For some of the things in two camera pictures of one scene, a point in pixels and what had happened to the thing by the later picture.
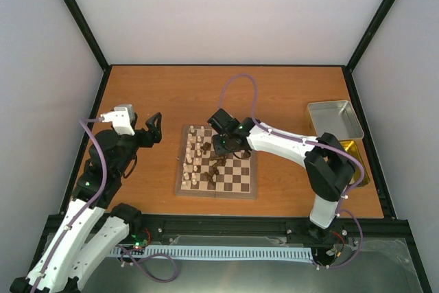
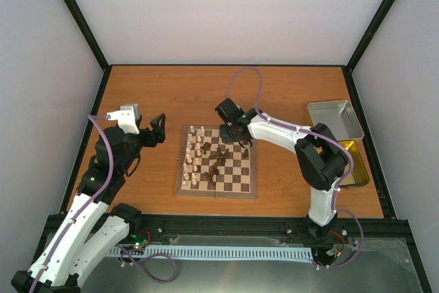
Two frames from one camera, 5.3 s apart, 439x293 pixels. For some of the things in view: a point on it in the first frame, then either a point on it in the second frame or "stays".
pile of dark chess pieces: [218, 161] stays
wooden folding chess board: [202, 172] stays
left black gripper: [157, 136] stays
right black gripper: [219, 148] to [225, 136]
